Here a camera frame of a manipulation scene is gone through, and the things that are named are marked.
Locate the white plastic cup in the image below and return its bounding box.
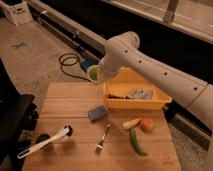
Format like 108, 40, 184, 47
87, 65, 99, 83

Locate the green plastic cup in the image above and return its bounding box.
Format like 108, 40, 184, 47
89, 67, 98, 81

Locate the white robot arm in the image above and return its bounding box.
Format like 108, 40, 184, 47
98, 31, 213, 171

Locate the yellow plastic tray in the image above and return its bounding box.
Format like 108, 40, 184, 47
103, 67, 172, 110

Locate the grey cloth in tray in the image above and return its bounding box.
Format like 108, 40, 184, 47
128, 89, 153, 100

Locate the blue black power box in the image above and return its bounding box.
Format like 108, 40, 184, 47
80, 58, 98, 71

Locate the blue sponge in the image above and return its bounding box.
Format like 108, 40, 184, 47
88, 106, 107, 122

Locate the pale yellow vegetable toy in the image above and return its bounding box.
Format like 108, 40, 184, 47
122, 118, 141, 130

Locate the orange tomato toy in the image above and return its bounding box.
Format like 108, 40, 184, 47
140, 118, 154, 132

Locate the green chili pepper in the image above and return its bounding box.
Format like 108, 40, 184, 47
129, 128, 148, 156

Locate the silver metal fork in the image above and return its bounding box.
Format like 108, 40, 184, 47
95, 123, 112, 153

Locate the dark brown cup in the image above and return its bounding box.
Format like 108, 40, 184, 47
35, 134, 53, 151

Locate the black chair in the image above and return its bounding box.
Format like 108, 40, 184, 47
0, 58, 35, 171

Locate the white storage box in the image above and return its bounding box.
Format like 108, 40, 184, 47
0, 0, 33, 26

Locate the black coiled cable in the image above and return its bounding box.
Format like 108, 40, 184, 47
58, 52, 94, 83

